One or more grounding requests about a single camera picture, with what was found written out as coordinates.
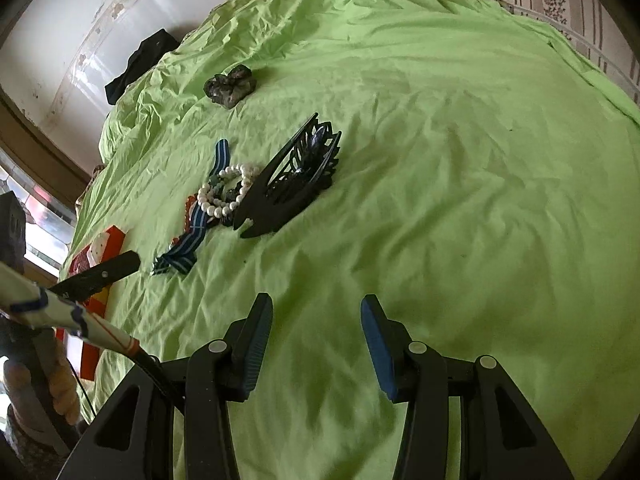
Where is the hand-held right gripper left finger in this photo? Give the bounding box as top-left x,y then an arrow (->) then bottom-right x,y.
57,292 -> 275,480

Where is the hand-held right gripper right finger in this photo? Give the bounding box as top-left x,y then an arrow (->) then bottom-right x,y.
360,294 -> 576,480

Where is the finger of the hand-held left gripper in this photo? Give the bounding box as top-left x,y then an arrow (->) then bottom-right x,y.
49,251 -> 142,306

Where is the red cardboard tray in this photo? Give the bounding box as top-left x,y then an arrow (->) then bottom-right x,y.
55,225 -> 127,381

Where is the red bead bracelet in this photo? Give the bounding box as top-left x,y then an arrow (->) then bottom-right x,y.
172,194 -> 201,241

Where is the white pearl bracelet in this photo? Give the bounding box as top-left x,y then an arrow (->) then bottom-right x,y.
196,162 -> 263,221

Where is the black hair claw clip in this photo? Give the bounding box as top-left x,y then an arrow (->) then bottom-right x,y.
232,112 -> 343,239

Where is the person's left forearm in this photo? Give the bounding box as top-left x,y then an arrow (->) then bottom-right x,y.
0,405 -> 76,480

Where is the person's left hand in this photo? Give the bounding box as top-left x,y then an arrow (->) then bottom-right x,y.
2,332 -> 83,428

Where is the stained glass window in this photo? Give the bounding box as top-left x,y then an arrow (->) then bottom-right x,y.
0,160 -> 78,271

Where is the green bed sheet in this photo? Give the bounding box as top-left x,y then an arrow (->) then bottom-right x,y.
57,0 -> 640,480

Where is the black cloth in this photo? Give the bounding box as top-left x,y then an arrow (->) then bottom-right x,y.
104,30 -> 181,107

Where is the dark green scrunchie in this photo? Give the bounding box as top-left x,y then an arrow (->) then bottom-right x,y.
202,65 -> 258,110

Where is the white taped cable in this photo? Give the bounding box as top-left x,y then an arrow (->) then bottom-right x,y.
0,261 -> 173,401

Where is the thin black cable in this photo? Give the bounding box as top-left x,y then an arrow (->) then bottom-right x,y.
70,355 -> 98,418

